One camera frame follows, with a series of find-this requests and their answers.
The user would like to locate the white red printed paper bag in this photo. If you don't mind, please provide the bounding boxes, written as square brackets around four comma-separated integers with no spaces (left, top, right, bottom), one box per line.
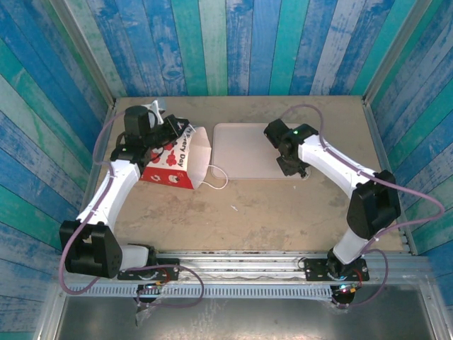
[139,122,230,191]

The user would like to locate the pale pink plastic tray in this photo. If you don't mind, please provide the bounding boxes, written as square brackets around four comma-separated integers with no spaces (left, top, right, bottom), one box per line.
[211,123,313,181]

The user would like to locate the small circuit board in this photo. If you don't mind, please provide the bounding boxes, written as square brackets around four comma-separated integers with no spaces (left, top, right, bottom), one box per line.
[334,282,360,295]
[139,280,168,292]

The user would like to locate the grey metal panel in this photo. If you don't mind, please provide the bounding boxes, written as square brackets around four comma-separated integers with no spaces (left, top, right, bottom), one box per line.
[35,295,440,340]

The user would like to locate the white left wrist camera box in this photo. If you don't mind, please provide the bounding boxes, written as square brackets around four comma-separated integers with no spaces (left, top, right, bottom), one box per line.
[143,100,167,125]

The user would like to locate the aluminium corner post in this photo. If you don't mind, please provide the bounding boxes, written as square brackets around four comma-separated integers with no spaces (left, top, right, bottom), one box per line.
[361,0,428,104]
[48,0,117,107]

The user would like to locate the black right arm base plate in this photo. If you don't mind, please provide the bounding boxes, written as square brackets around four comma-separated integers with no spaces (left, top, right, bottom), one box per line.
[303,257,370,283]

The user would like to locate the aluminium mounting rail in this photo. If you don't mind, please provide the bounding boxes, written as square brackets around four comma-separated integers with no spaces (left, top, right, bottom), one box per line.
[52,249,431,285]

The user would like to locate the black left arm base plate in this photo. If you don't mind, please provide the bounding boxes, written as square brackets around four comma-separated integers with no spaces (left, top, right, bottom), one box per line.
[117,257,180,282]

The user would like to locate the grey slotted cable duct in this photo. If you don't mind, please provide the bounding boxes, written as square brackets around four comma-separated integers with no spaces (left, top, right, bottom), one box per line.
[65,283,336,300]

